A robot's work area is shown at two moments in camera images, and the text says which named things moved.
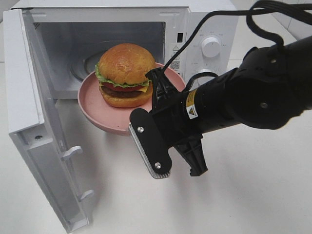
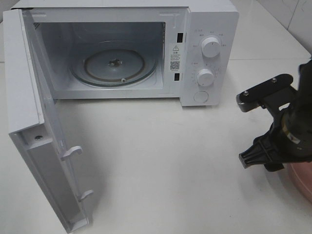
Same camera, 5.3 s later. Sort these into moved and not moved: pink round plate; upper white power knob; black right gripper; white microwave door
Moved: pink round plate; black right gripper
Not moved: white microwave door; upper white power knob
